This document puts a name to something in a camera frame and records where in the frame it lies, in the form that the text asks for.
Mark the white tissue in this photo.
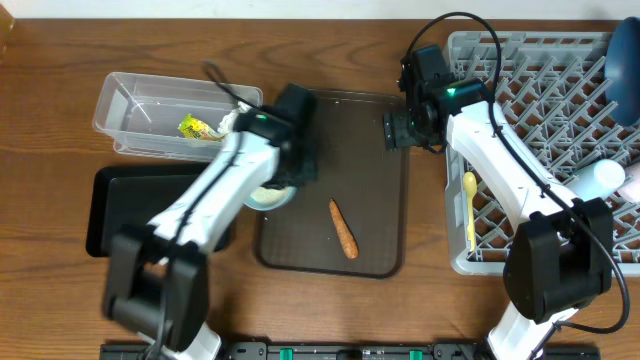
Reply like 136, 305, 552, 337
217, 102, 251, 137

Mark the yellow plastic spoon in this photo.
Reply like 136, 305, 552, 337
463, 172, 478, 252

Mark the light blue bowl with rice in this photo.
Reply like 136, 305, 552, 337
244, 186, 297, 211

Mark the yellow green snack wrapper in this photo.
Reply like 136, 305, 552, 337
178, 114, 226, 142

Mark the orange carrot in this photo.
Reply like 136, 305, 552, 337
329, 199, 359, 259

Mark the blue cup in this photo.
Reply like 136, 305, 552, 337
567, 159, 626, 201

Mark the dark blue plate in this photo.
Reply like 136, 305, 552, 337
605, 17, 639, 127

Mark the pink cup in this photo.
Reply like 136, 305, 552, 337
617, 162, 640, 203

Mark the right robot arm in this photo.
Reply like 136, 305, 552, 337
383, 78, 620, 359

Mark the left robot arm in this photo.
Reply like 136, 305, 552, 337
102, 84, 317, 359

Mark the grey dishwasher rack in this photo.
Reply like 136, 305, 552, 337
445, 31, 639, 275

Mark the dark brown serving tray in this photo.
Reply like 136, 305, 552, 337
254, 90, 408, 279

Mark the clear plastic bin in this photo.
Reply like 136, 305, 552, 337
93, 72, 240, 162

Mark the black bin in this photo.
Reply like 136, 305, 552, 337
85, 163, 206, 257

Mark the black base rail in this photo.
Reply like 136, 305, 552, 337
98, 342, 602, 360

